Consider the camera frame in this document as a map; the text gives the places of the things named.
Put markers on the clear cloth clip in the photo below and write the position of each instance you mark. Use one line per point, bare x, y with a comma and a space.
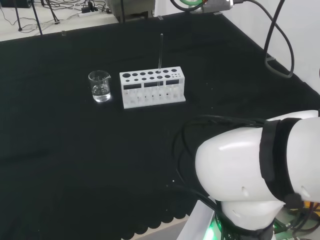
160, 18
64, 33

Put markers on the grey cabinet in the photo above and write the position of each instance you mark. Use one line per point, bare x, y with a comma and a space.
132, 8

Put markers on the black bench cloth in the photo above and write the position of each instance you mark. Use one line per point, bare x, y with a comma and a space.
75, 150

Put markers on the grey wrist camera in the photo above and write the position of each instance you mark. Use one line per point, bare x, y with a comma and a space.
217, 6

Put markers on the white test tube rack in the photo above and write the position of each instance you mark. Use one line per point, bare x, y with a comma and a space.
152, 100

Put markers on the clear glass rod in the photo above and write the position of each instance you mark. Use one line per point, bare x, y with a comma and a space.
160, 53

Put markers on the white power strip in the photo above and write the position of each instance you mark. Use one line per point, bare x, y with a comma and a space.
87, 14

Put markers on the black tripod leg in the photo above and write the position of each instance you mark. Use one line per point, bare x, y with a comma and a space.
53, 13
18, 17
37, 20

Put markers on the black power adapter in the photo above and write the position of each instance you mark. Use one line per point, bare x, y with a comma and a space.
87, 9

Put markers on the clear glass beaker with water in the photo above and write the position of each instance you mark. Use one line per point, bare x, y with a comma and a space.
100, 87

